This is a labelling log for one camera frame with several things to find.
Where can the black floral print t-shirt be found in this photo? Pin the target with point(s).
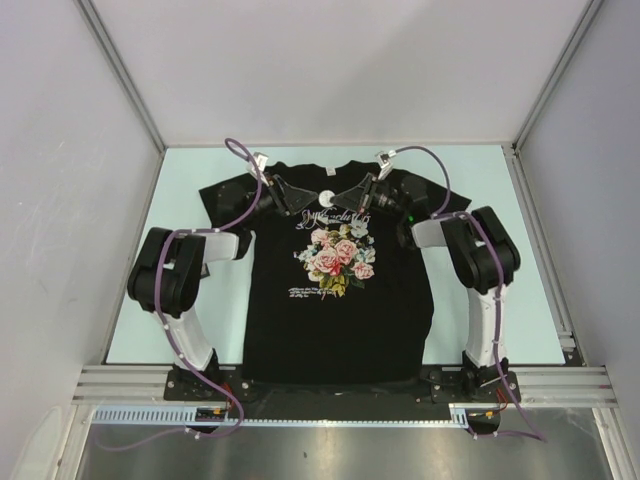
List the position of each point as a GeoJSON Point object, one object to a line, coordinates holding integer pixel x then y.
{"type": "Point", "coordinates": [334, 299]}

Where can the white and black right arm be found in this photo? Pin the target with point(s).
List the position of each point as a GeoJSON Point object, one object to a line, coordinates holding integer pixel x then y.
{"type": "Point", "coordinates": [483, 255]}

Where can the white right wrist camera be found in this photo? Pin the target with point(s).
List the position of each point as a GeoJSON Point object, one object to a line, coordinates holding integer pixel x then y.
{"type": "Point", "coordinates": [385, 162]}

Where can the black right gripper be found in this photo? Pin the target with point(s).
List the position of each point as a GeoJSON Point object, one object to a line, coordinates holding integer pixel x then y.
{"type": "Point", "coordinates": [356, 197]}

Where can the white slotted cable duct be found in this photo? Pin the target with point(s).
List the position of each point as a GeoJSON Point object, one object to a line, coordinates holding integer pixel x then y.
{"type": "Point", "coordinates": [201, 417]}

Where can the aluminium front rail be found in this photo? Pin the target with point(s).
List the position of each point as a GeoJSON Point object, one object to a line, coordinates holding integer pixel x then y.
{"type": "Point", "coordinates": [540, 386]}

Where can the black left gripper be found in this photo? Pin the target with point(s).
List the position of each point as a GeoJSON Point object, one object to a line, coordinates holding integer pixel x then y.
{"type": "Point", "coordinates": [288, 200]}

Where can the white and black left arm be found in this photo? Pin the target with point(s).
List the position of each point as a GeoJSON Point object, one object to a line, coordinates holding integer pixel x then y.
{"type": "Point", "coordinates": [166, 276]}

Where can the round pale brooch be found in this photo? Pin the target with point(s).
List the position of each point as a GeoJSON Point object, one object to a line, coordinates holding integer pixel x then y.
{"type": "Point", "coordinates": [325, 198]}

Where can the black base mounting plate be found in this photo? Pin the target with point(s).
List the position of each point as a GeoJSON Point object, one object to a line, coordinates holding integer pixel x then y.
{"type": "Point", "coordinates": [433, 383]}

